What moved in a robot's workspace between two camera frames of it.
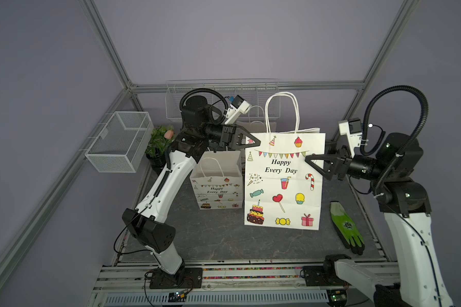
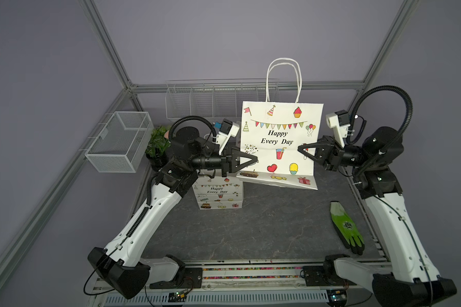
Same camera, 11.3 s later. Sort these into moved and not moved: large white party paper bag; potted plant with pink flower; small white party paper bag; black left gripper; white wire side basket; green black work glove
Moved: black left gripper; large white party paper bag
Not moved: small white party paper bag; potted plant with pink flower; green black work glove; white wire side basket
